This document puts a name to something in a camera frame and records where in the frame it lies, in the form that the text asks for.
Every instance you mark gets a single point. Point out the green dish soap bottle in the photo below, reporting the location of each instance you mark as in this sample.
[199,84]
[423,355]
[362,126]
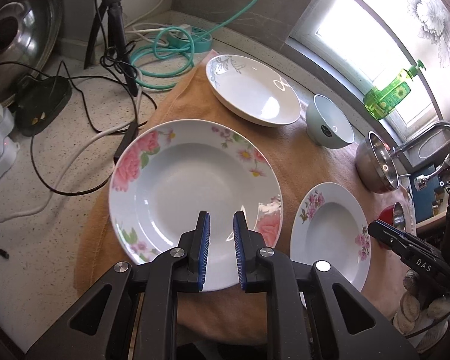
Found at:
[388,95]

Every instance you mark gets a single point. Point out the white plug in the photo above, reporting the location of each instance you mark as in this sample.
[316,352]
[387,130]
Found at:
[178,37]

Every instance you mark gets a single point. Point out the person's right hand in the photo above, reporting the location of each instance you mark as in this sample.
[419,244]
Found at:
[410,305]

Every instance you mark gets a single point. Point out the light green ceramic bowl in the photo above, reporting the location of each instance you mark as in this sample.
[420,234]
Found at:
[318,127]

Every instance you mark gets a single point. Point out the large stainless steel bowl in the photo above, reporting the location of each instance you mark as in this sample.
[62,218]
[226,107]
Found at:
[371,172]

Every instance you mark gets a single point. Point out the orange towel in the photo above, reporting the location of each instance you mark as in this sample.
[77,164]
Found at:
[315,165]

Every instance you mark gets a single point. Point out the frosted window with flower print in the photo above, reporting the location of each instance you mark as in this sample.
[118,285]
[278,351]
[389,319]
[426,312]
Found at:
[360,26]

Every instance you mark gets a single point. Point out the stainless steel wok lid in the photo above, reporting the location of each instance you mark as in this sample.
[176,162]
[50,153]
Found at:
[26,22]

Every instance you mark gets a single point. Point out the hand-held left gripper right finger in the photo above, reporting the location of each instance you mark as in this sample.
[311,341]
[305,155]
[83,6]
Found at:
[239,247]

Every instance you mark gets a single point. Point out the white plate grey leaf print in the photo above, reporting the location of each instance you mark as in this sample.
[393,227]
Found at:
[251,90]

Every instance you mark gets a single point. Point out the white power strip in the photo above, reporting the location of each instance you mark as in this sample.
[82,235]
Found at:
[0,161]

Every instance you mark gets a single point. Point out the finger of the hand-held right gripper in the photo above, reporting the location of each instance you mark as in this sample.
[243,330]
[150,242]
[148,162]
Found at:
[401,232]
[386,242]

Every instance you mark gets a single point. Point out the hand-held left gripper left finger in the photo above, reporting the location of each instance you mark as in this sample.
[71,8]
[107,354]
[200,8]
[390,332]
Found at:
[207,247]

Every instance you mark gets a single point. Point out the small pink floral plate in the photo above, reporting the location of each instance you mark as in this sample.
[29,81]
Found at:
[326,240]

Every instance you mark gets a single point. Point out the blue box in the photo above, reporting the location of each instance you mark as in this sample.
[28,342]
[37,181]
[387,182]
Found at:
[425,202]

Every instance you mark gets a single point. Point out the chrome kitchen faucet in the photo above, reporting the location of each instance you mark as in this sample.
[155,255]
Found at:
[416,139]

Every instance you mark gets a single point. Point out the small red steel bowl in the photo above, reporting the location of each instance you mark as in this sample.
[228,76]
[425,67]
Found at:
[386,215]

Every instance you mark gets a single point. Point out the large pink floral plate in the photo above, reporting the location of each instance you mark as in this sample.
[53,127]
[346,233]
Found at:
[180,187]

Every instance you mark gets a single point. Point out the teal round power strip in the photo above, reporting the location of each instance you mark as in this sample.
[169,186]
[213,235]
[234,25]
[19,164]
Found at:
[200,43]

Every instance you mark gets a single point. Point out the black tripod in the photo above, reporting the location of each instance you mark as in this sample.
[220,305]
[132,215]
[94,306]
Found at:
[116,18]

